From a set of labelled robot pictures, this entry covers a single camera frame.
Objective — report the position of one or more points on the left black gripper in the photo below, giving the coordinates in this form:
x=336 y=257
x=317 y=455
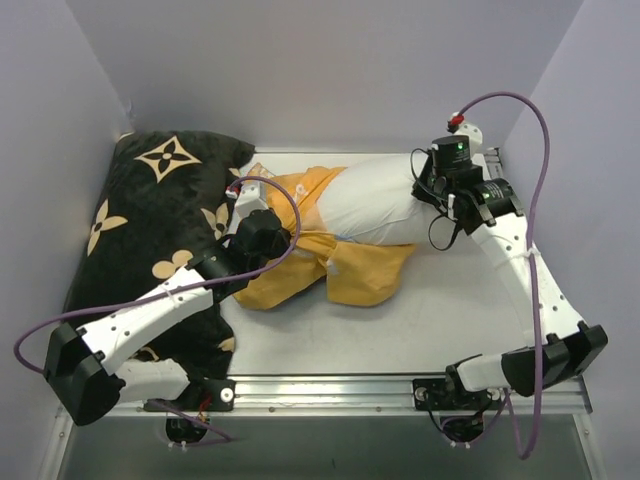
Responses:
x=279 y=239

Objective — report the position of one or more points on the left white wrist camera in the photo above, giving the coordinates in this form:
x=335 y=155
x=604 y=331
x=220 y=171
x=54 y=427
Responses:
x=249 y=196

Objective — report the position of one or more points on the aluminium rail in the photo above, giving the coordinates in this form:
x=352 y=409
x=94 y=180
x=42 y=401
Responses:
x=389 y=394
x=493 y=162

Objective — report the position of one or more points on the black patterned plush cushion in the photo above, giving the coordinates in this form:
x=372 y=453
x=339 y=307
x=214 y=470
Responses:
x=163 y=204

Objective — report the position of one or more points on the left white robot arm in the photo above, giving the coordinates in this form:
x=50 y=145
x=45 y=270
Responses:
x=92 y=368

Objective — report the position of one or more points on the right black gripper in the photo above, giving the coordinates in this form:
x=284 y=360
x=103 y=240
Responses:
x=423 y=185

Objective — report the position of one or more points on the white pillow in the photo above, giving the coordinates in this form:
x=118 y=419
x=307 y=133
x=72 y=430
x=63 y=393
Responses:
x=371 y=203

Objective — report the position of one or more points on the blue and yellow pillowcase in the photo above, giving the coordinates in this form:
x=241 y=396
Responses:
x=361 y=275

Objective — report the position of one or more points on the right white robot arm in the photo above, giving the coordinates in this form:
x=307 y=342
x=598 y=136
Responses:
x=558 y=343

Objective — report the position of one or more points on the aluminium front rail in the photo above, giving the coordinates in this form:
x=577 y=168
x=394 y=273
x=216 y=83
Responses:
x=389 y=394

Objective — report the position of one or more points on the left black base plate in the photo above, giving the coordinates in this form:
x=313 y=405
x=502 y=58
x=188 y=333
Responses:
x=210 y=395

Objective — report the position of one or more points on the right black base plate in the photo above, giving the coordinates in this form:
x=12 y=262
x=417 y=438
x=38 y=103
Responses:
x=434 y=394

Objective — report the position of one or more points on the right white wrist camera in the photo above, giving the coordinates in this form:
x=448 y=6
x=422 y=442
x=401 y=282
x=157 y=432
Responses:
x=458 y=125

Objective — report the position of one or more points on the aluminium right side rail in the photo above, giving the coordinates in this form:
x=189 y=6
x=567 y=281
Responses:
x=493 y=162

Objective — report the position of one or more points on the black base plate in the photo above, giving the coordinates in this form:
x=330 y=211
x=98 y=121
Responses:
x=210 y=395
x=434 y=394

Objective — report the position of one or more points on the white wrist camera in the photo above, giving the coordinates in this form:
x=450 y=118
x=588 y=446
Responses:
x=249 y=196
x=458 y=125

